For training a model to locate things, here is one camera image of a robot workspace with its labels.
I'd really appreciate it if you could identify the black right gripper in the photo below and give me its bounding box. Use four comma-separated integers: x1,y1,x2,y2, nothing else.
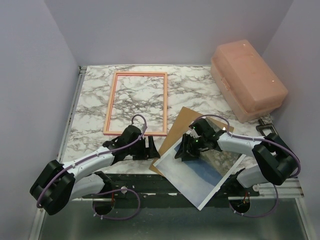
175,133,207,162

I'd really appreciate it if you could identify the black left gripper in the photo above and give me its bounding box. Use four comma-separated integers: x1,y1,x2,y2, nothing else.
127,136,160,161

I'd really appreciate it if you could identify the brown cardboard backing board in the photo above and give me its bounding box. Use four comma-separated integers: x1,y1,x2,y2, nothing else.
148,106,235,176

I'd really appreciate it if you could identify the landscape photo print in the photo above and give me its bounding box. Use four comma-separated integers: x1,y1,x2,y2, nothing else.
152,118,247,211

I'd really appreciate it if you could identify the pink wooden picture frame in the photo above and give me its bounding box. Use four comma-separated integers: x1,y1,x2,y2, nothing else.
102,71,168,137

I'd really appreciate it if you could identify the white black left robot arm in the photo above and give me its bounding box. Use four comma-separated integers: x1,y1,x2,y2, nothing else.
29,136,160,215

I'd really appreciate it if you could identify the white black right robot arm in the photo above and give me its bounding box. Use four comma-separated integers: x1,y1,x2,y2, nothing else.
174,130,301,196

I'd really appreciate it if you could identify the black metal table clamp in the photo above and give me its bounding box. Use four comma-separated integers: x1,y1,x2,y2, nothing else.
255,118,278,136

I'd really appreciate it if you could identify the translucent pink plastic box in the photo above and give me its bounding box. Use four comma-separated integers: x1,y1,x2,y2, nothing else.
210,39,288,123

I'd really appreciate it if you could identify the aluminium front rail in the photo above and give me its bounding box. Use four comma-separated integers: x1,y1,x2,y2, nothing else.
39,179,305,201

